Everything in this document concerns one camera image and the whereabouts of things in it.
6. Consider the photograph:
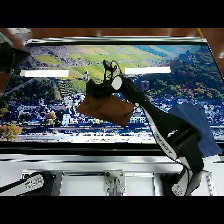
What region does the black garment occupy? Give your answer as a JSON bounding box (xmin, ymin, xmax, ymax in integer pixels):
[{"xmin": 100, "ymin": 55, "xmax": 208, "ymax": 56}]
[{"xmin": 0, "ymin": 41, "xmax": 32, "ymax": 75}]

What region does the blue garment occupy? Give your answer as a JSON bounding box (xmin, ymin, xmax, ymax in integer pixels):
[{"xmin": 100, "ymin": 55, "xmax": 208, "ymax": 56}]
[{"xmin": 168, "ymin": 101, "xmax": 223, "ymax": 158}]

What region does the brown garment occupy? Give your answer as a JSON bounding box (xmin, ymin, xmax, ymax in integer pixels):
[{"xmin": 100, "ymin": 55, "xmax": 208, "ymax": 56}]
[{"xmin": 77, "ymin": 94, "xmax": 136, "ymax": 128}]

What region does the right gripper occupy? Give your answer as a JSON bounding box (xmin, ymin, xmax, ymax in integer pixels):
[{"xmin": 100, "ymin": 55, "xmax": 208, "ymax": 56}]
[{"xmin": 85, "ymin": 77, "xmax": 116, "ymax": 100}]

